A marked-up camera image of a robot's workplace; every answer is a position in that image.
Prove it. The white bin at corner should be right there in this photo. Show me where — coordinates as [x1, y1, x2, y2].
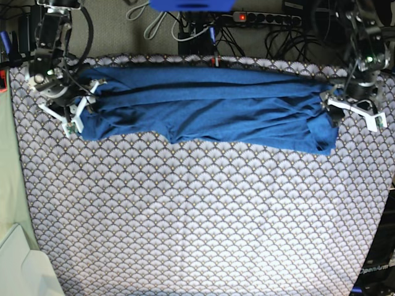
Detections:
[1, 224, 64, 295]

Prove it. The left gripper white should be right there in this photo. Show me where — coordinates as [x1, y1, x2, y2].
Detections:
[320, 90, 388, 132]

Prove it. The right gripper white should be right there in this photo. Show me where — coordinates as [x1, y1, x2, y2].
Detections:
[36, 79, 107, 138]

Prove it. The fan-patterned tablecloth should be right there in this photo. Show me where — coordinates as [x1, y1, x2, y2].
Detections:
[9, 67, 394, 295]

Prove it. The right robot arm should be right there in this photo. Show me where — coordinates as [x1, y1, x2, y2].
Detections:
[27, 1, 107, 138]

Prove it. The grey looped cable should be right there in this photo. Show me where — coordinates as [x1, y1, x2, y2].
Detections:
[126, 0, 173, 40]

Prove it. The blue long-sleeve T-shirt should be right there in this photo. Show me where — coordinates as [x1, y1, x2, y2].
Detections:
[81, 66, 339, 155]

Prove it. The red black table clamp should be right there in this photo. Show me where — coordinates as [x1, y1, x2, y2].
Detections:
[211, 55, 221, 68]

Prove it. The black power strip red switch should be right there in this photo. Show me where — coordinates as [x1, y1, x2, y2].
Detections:
[231, 11, 302, 27]

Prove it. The blue box at top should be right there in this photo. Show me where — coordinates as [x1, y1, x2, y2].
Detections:
[150, 0, 235, 12]

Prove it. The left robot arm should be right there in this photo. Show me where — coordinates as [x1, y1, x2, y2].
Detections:
[320, 1, 390, 133]

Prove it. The blue handled clamp left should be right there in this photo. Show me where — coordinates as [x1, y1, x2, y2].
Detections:
[1, 31, 18, 61]

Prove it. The black OpenArm box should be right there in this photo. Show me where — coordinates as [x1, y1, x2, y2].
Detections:
[350, 185, 394, 295]

